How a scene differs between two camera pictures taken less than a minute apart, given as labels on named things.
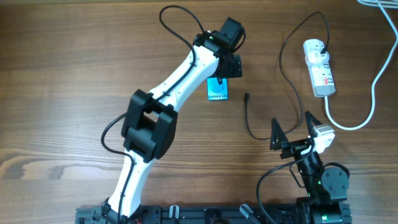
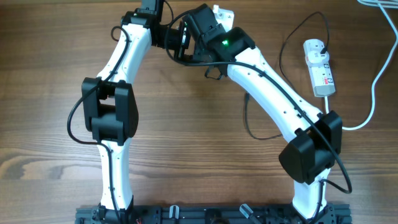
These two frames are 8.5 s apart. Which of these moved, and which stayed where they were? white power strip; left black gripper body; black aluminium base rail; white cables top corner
Moved: left black gripper body
Stayed: white power strip; white cables top corner; black aluminium base rail
